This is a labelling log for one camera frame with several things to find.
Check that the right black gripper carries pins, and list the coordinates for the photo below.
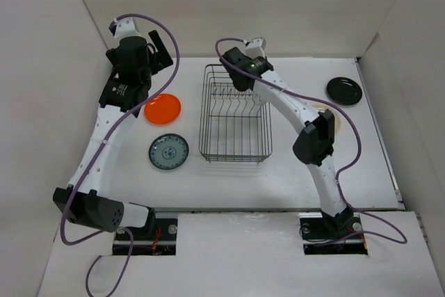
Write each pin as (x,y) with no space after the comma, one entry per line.
(251,59)

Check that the blue patterned plate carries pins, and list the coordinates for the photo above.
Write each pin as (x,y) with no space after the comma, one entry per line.
(168,152)

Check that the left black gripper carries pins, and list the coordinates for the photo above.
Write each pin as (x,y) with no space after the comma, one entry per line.
(161,60)

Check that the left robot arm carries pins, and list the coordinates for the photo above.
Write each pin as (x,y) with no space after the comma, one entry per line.
(85,200)

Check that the orange plate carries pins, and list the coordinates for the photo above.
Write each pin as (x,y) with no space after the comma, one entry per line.
(163,109)

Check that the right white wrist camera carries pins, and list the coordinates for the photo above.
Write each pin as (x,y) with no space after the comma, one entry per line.
(255,47)

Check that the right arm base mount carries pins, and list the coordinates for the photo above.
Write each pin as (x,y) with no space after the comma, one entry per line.
(318,240)

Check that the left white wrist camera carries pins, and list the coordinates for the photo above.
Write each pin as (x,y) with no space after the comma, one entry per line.
(123,28)

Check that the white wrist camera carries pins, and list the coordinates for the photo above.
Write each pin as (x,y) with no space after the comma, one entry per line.
(123,28)
(255,47)

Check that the black plate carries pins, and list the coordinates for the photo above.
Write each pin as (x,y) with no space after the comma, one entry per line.
(344,91)

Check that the clear glass plate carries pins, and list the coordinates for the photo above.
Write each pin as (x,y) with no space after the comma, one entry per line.
(258,100)

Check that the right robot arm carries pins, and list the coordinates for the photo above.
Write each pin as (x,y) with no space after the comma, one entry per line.
(315,129)

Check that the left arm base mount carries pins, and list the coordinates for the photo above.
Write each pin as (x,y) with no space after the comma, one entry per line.
(158,237)

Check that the cream floral plate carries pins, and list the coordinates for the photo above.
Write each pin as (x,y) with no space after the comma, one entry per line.
(336,116)

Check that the grey wire dish rack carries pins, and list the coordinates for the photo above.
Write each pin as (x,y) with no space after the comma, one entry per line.
(232,128)

